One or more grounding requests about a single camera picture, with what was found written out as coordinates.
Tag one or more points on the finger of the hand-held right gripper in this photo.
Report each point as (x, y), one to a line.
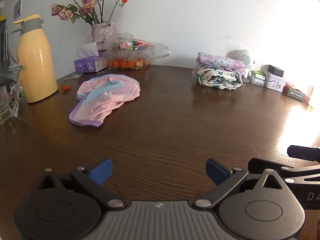
(305, 153)
(300, 173)

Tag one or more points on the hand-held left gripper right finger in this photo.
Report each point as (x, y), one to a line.
(216, 172)

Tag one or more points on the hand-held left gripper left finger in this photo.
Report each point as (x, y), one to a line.
(101, 171)

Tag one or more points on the pink and blue mesh garment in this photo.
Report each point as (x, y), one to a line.
(107, 100)

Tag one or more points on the red box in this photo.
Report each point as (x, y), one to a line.
(295, 92)

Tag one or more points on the printed tin box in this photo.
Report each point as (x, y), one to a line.
(275, 82)

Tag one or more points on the black power adapter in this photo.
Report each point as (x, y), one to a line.
(276, 70)

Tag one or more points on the green and white packets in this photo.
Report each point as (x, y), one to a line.
(257, 78)

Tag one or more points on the orange peel piece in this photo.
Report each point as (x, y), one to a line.
(65, 88)

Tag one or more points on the folded white floral cloth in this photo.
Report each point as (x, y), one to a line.
(217, 78)

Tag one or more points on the white paper scraps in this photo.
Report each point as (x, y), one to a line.
(72, 77)

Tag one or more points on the flat grey plastic lid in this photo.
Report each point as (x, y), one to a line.
(107, 72)

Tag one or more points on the purple tissue box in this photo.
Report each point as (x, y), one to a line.
(87, 65)

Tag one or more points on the white round speaker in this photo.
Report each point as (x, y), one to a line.
(246, 58)

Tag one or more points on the plastic wrapped bundle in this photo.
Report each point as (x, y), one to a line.
(15, 87)

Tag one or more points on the yellow thermos jug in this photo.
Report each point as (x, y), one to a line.
(37, 65)

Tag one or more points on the dried rose bouquet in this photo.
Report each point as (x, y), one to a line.
(86, 2)

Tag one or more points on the dark wall hanging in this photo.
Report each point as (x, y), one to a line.
(3, 42)

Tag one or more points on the wall photo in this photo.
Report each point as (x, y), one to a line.
(18, 7)

